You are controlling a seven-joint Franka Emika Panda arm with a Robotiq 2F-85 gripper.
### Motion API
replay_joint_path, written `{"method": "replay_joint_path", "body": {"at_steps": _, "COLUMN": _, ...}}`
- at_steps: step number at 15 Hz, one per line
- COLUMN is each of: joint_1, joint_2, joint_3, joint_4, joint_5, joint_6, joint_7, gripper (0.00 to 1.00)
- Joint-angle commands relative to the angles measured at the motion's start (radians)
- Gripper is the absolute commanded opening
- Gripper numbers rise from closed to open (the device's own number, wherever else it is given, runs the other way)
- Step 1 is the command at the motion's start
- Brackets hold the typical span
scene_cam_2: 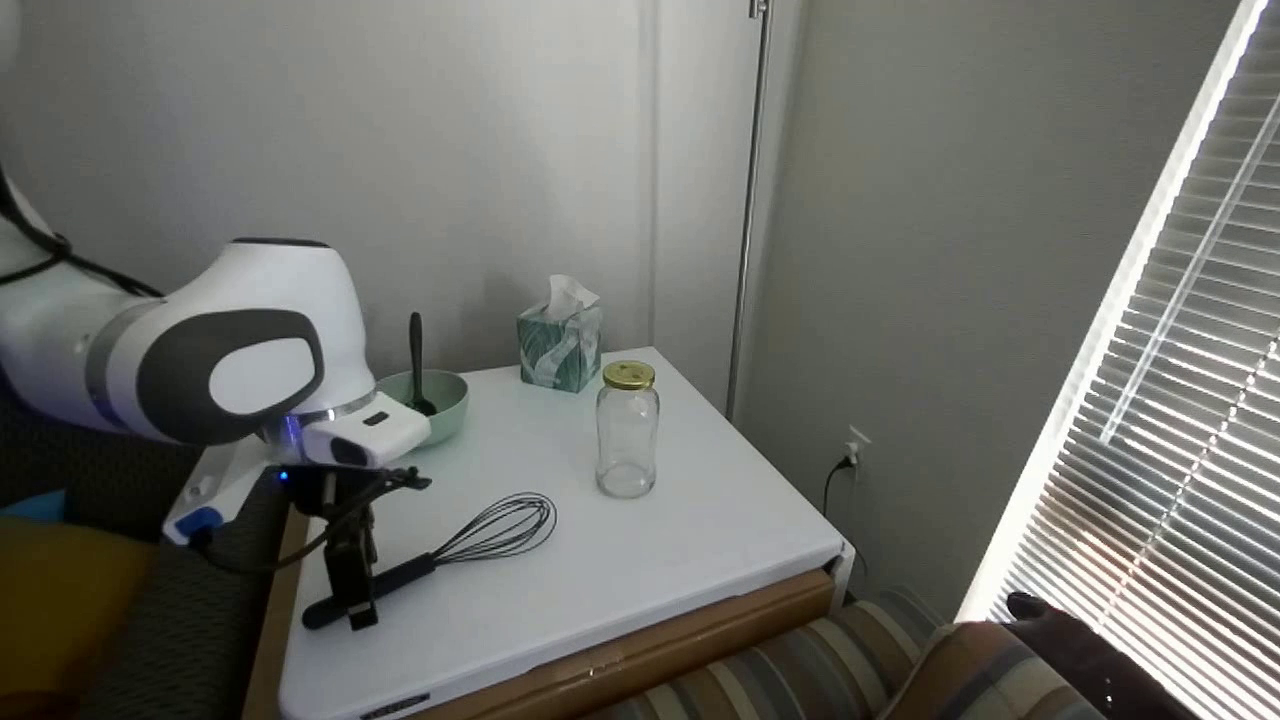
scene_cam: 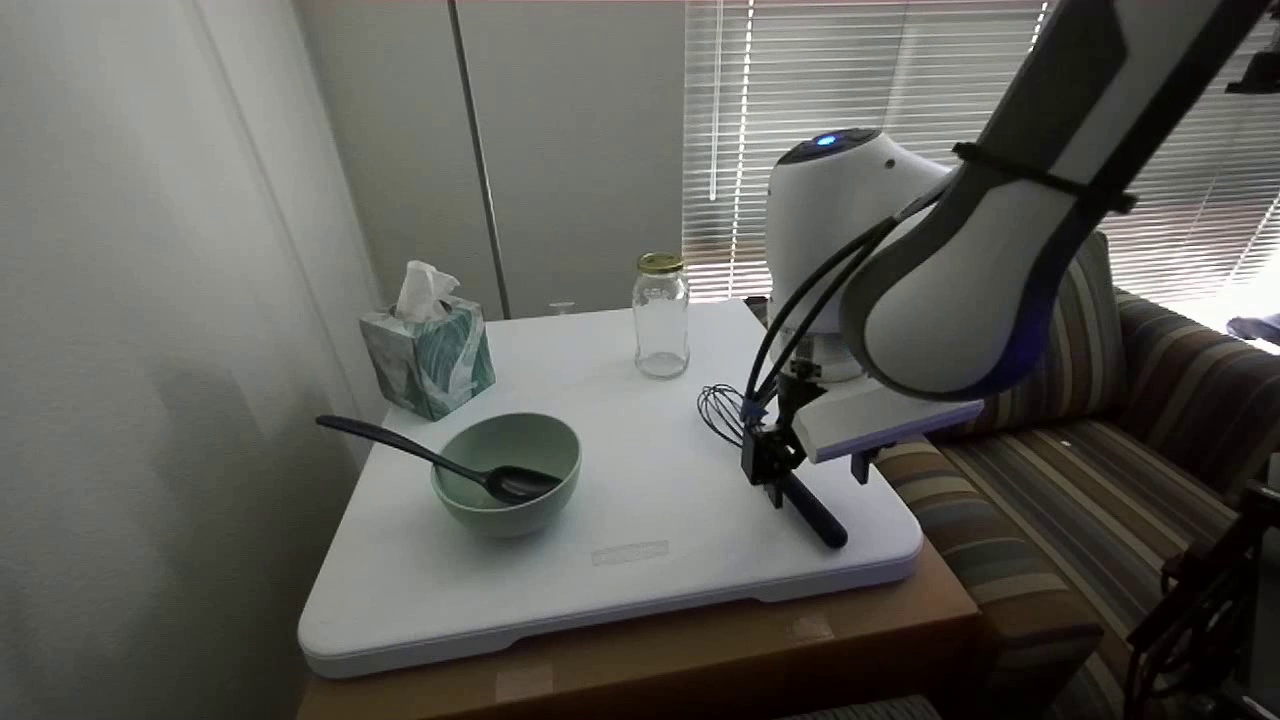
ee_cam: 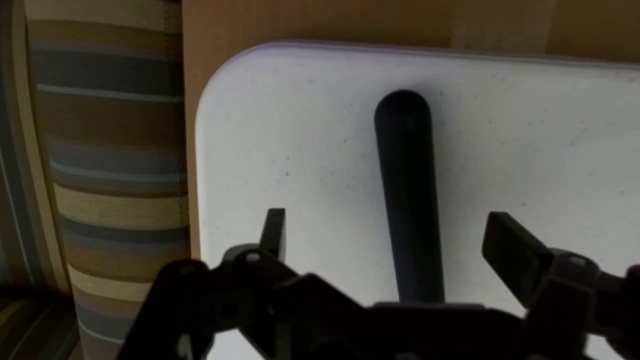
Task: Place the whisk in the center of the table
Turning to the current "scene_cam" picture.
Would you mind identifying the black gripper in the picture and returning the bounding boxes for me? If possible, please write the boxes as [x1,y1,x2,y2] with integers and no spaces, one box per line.
[737,356,824,513]

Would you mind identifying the black handled wire whisk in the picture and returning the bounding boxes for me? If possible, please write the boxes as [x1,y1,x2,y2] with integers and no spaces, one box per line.
[692,381,853,550]

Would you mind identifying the white plastic board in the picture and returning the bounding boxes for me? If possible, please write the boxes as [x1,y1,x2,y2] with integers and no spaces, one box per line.
[295,299,927,684]

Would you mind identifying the clear glass jar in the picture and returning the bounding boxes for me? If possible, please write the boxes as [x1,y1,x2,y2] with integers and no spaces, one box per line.
[626,247,695,383]

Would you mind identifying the pale green bowl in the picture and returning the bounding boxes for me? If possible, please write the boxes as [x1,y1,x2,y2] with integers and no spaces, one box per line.
[428,407,586,542]

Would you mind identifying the striped cushion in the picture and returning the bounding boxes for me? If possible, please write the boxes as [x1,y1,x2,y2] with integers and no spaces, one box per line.
[976,227,1128,442]

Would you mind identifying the teal tissue box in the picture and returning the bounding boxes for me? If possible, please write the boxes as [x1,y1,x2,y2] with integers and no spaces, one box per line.
[355,254,500,423]

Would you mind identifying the black spoon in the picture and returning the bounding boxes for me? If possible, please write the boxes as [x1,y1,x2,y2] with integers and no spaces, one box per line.
[312,411,564,507]

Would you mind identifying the gray closet door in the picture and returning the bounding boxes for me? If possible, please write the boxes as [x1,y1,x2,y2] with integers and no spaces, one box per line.
[291,0,512,325]
[450,0,692,318]

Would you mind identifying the striped sofa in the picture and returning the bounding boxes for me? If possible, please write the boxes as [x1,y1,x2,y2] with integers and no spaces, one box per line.
[871,283,1280,720]

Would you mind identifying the white window blinds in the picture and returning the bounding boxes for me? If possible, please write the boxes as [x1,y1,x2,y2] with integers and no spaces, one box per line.
[681,0,1280,336]

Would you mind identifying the black metal stand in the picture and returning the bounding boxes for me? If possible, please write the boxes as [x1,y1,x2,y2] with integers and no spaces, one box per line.
[1120,480,1280,720]

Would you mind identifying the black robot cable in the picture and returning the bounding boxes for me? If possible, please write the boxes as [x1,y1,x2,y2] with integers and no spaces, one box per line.
[756,195,945,418]
[740,208,924,431]

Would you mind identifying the black strap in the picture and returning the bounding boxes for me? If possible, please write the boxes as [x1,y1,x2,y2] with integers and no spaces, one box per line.
[947,139,1140,218]

